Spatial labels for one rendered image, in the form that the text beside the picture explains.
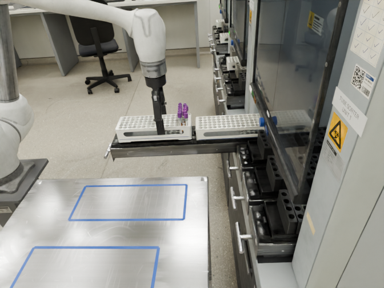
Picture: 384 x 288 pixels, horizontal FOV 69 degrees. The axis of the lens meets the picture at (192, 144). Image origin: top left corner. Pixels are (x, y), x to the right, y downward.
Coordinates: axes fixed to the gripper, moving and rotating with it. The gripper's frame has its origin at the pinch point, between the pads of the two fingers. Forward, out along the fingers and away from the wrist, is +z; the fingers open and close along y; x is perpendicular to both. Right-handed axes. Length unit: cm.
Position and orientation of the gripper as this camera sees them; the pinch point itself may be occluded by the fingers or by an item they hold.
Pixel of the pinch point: (162, 122)
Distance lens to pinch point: 113.2
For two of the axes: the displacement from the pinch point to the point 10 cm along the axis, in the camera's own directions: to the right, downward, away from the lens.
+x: 10.0, -0.5, -0.4
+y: -0.1, 5.9, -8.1
